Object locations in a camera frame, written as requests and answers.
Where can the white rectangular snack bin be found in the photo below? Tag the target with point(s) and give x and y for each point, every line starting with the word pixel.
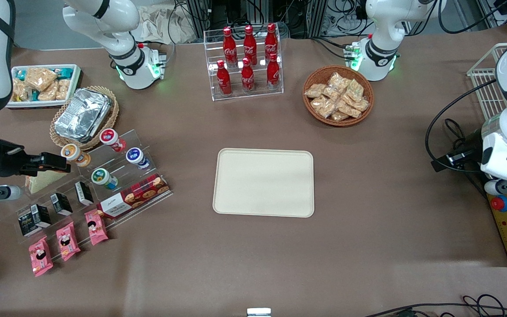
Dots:
pixel 75 83

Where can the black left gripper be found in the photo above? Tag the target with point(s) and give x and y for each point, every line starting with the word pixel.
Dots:
pixel 472 141

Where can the orange lid yogurt cup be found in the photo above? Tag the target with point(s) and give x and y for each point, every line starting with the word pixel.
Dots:
pixel 74 154

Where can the brown table cover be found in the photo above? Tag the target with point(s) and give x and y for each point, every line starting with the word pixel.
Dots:
pixel 368 220

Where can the red cookie box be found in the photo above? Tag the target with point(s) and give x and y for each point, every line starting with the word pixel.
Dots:
pixel 134 196

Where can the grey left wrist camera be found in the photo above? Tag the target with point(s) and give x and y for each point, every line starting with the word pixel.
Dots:
pixel 492 187

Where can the wrapped pastry pack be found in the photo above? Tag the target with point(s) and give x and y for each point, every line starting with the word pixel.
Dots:
pixel 315 90
pixel 349 109
pixel 338 81
pixel 360 104
pixel 323 105
pixel 355 89
pixel 330 93
pixel 339 116

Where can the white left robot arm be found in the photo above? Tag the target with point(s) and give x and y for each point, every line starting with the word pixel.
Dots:
pixel 381 44

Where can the beige rectangular tray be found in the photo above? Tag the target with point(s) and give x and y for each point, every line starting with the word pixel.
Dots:
pixel 263 182

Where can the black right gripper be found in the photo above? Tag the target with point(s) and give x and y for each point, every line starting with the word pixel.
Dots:
pixel 6 161

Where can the clear acrylic tiered stand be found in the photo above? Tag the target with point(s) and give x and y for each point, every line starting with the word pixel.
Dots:
pixel 117 165

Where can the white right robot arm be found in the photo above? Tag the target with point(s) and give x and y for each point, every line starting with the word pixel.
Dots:
pixel 126 44

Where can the aluminium foil container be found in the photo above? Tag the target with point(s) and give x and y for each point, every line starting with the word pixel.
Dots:
pixel 82 114

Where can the large rice cracker pack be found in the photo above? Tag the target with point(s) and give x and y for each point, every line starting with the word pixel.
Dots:
pixel 40 78

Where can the red lid yogurt cup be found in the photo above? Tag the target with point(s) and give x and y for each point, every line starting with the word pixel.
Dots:
pixel 112 138

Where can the round wicker basket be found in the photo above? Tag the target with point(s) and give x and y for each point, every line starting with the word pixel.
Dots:
pixel 313 112

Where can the teal snack packet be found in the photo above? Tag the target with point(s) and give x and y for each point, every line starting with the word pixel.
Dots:
pixel 64 71
pixel 20 75

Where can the red emergency stop button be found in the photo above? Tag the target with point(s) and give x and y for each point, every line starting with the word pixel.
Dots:
pixel 499 203

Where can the triangle sandwich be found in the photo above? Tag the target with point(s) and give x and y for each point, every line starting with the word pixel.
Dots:
pixel 44 181

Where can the crumpled beige cloth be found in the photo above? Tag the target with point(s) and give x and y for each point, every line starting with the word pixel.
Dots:
pixel 165 24

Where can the green lid yogurt cup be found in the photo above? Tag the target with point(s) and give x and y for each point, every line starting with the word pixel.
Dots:
pixel 103 177

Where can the aluminium frame rack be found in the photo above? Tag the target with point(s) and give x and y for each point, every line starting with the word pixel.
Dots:
pixel 306 17

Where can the blue lid yogurt cup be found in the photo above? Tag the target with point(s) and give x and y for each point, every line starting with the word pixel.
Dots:
pixel 137 157

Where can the oval wicker basket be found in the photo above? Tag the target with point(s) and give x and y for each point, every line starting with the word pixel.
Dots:
pixel 115 110

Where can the red cola bottle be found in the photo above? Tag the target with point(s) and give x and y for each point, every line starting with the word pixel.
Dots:
pixel 247 75
pixel 229 46
pixel 271 42
pixel 249 44
pixel 273 72
pixel 223 79

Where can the small black carton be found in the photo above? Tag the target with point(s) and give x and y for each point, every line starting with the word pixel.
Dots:
pixel 27 225
pixel 41 215
pixel 61 204
pixel 84 193

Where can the clear acrylic bottle rack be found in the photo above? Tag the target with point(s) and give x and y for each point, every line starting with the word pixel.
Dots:
pixel 258 94

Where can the pink snack packet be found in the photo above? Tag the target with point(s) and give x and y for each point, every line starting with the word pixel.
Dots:
pixel 96 226
pixel 67 241
pixel 40 256

